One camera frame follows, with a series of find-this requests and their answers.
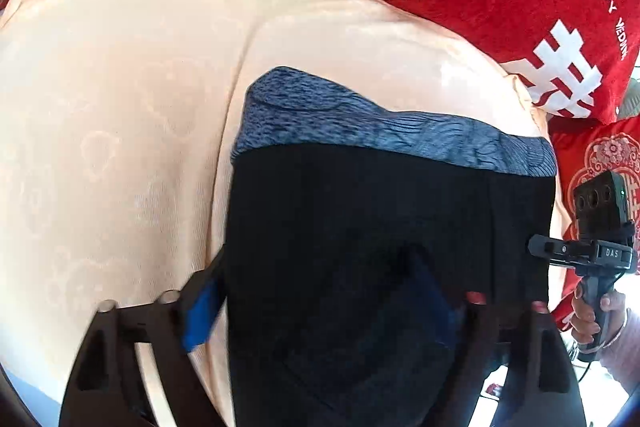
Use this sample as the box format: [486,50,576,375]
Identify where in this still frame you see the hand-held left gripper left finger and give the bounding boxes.
[62,251,227,427]

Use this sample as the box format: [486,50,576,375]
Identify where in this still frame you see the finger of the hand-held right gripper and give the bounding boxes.
[527,234,598,271]

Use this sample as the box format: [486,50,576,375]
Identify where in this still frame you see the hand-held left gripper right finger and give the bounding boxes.
[417,264,588,427]

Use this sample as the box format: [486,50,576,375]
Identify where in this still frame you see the black pants with blue waistband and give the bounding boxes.
[222,66,558,427]

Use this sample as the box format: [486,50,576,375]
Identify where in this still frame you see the person's right forearm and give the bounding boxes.
[597,306,640,395]

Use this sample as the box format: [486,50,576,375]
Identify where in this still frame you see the person's right hand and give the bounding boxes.
[569,281,629,352]

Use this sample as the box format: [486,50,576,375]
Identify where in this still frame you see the red ornament pillow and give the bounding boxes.
[547,116,640,333]

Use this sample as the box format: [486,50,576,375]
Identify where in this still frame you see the peach patterned blanket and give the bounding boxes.
[0,0,551,427]

